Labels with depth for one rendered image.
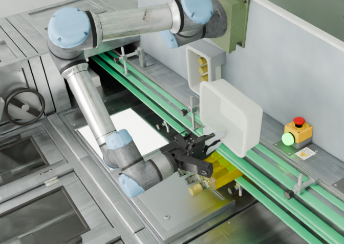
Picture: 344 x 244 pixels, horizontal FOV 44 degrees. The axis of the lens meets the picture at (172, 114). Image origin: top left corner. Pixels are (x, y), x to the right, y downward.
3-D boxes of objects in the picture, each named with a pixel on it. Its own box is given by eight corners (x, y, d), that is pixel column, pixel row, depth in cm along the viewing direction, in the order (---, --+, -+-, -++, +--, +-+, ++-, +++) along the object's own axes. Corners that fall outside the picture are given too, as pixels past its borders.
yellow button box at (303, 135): (297, 133, 160) (283, 140, 157) (299, 116, 156) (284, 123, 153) (312, 141, 155) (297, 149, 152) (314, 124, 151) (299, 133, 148)
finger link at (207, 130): (216, 117, 137) (192, 131, 134) (228, 127, 133) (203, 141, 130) (217, 124, 139) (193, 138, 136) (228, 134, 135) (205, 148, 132)
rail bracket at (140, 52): (151, 63, 242) (115, 77, 233) (148, 36, 233) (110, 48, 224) (155, 66, 239) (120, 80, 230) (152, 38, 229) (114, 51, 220)
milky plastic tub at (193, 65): (203, 82, 206) (188, 88, 202) (200, 38, 193) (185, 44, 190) (226, 97, 193) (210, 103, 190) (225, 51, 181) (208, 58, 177)
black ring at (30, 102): (47, 113, 240) (9, 127, 232) (37, 80, 228) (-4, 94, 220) (49, 117, 237) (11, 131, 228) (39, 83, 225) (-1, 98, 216)
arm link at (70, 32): (194, 4, 156) (42, 28, 137) (210, -17, 142) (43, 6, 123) (205, 35, 154) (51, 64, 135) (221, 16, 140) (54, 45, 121)
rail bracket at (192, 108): (205, 121, 191) (181, 132, 186) (203, 89, 182) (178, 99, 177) (209, 124, 189) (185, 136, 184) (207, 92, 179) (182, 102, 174)
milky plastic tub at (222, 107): (221, 68, 135) (199, 78, 132) (271, 105, 120) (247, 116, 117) (220, 112, 146) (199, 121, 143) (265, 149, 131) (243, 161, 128)
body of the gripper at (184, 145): (189, 126, 135) (157, 144, 131) (206, 142, 129) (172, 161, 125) (192, 143, 140) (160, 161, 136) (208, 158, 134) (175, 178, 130)
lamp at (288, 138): (285, 139, 156) (279, 142, 155) (286, 129, 153) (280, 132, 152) (295, 145, 153) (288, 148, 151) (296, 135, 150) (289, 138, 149)
